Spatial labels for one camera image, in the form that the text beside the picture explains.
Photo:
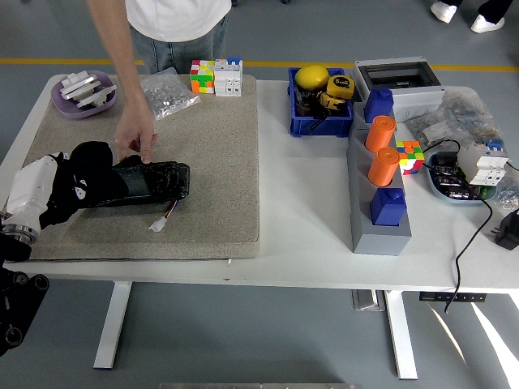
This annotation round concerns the grey stepped holder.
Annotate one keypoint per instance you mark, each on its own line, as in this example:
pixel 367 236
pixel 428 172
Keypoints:
pixel 379 239

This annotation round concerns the small white block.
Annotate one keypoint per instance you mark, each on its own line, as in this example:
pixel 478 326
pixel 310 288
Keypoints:
pixel 78 75

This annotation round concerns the light blue oval dish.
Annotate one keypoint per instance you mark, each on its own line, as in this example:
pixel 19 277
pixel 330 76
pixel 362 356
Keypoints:
pixel 438 190

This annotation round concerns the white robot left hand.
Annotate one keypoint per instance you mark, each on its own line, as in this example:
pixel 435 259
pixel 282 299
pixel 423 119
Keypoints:
pixel 30 190

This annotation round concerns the silver flat bars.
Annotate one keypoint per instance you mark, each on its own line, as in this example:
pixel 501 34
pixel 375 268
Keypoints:
pixel 79 87

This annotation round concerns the white T-shaped bracket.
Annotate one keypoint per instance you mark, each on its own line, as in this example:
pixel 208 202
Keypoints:
pixel 95 97

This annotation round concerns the purple oval tray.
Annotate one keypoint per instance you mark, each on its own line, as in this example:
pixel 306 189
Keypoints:
pixel 67 107

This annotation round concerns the grey-brown felt mat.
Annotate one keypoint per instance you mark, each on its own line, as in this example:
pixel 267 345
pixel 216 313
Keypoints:
pixel 211 170

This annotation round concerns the person's right forearm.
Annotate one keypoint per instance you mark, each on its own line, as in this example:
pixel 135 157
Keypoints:
pixel 121 61

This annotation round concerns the round yellow tape measure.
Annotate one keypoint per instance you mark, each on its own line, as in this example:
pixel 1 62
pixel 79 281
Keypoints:
pixel 340 86

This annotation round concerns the blue plastic bin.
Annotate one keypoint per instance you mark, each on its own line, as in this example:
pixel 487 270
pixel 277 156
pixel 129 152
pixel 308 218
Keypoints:
pixel 320 123

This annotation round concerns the orange cylinder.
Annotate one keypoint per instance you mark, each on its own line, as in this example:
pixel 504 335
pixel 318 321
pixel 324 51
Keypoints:
pixel 382 168
pixel 379 133

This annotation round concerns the orange green puzzle cube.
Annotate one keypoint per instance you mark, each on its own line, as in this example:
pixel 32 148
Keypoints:
pixel 202 79

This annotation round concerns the person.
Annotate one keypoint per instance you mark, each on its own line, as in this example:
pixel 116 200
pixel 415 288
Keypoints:
pixel 178 20

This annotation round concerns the blue block with knob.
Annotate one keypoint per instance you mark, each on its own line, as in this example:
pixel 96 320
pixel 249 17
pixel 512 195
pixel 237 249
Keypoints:
pixel 378 105
pixel 387 208

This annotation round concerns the yellow ball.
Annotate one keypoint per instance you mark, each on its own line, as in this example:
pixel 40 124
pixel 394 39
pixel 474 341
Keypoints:
pixel 311 77

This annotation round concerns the grey white electrical box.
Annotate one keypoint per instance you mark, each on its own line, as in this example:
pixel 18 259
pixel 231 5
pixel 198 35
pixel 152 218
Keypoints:
pixel 417 95

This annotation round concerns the yellow black tape measure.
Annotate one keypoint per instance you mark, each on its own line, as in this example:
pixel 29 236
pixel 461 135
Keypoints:
pixel 330 102

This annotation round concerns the multicolour twisted puzzle cube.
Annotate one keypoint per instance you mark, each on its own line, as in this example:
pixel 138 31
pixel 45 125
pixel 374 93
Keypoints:
pixel 410 156

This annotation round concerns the person's right hand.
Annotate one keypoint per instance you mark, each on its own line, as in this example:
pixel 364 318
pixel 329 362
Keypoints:
pixel 135 127

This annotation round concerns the large clear bag of parts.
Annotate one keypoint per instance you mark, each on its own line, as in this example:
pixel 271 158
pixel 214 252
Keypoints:
pixel 470 113

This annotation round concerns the white circuit breaker blue clip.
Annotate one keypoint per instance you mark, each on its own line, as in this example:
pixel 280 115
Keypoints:
pixel 484 166

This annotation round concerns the clear bag of screws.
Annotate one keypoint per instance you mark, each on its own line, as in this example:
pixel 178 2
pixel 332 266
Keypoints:
pixel 170 95

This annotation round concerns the white table leg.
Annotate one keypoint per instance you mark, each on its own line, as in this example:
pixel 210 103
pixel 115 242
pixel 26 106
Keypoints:
pixel 401 336
pixel 111 324

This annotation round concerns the black parts in bin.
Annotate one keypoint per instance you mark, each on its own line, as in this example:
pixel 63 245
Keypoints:
pixel 306 103

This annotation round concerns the grey metal box under table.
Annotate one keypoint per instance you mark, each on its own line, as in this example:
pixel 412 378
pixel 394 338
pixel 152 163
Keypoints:
pixel 367 300

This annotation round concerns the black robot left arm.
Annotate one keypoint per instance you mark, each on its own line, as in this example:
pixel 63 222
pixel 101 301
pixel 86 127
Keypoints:
pixel 16 300

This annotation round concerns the white breaker block blue top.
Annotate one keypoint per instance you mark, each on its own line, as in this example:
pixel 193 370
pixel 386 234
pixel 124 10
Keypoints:
pixel 228 79

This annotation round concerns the black desk control panel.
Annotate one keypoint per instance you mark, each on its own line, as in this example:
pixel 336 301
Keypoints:
pixel 450 296

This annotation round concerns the black power adapter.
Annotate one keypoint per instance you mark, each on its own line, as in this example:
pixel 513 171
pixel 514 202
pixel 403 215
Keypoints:
pixel 509 231

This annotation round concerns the small clear bag metal bits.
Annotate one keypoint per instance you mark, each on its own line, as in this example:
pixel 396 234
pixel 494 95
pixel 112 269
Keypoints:
pixel 509 196

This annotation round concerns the black packets in dish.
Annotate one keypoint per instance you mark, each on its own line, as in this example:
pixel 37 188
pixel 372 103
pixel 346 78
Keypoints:
pixel 448 176

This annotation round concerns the white shoe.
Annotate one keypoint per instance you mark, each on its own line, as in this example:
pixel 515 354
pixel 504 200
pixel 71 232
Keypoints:
pixel 444 11
pixel 486 25

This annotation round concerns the clear bag with white part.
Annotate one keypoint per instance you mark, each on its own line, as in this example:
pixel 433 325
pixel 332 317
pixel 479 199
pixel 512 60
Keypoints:
pixel 425 131

